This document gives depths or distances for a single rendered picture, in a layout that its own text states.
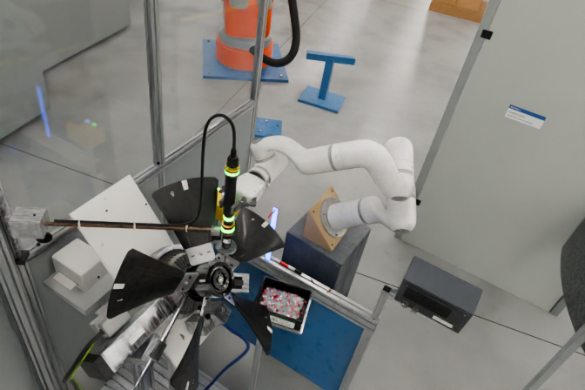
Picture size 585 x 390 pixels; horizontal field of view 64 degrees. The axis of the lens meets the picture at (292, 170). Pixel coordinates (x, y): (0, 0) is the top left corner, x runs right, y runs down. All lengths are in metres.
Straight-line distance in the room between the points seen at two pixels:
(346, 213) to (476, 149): 1.28
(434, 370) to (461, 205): 1.07
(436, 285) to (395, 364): 1.33
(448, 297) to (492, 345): 1.64
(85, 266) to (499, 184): 2.40
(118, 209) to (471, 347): 2.36
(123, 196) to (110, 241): 0.17
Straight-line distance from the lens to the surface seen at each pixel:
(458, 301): 1.77
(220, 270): 1.62
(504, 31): 2.83
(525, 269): 3.57
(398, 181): 1.52
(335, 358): 2.43
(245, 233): 1.80
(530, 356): 3.48
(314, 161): 1.53
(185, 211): 1.63
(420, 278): 1.77
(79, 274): 2.01
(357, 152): 1.47
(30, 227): 1.66
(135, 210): 1.78
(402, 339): 3.15
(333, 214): 2.11
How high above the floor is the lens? 2.51
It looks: 39 degrees down
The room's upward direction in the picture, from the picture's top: 10 degrees clockwise
